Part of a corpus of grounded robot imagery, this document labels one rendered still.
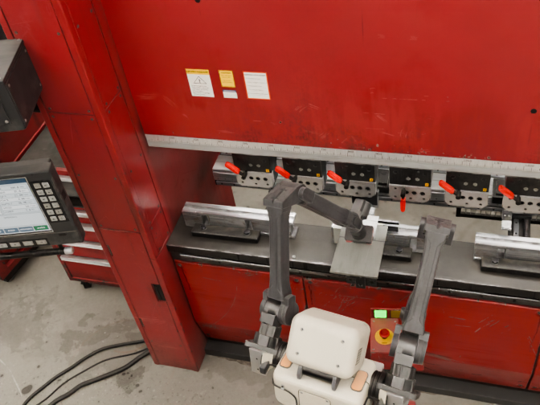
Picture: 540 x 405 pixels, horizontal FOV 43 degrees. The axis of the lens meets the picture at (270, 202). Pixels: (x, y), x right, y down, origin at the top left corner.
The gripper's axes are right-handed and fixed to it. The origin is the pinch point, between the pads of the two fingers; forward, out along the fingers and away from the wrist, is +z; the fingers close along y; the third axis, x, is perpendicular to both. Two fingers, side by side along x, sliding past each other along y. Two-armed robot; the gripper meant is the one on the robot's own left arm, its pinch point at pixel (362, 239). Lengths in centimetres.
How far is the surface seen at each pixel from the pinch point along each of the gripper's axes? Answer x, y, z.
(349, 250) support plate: 5.4, 3.7, -1.5
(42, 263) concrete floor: 12, 209, 105
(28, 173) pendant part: 9, 101, -71
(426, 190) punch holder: -16.4, -23.4, -16.7
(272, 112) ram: -31, 30, -45
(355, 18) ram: -48, -1, -78
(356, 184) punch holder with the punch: -16.3, 2.2, -17.1
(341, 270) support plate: 14.5, 4.7, -6.2
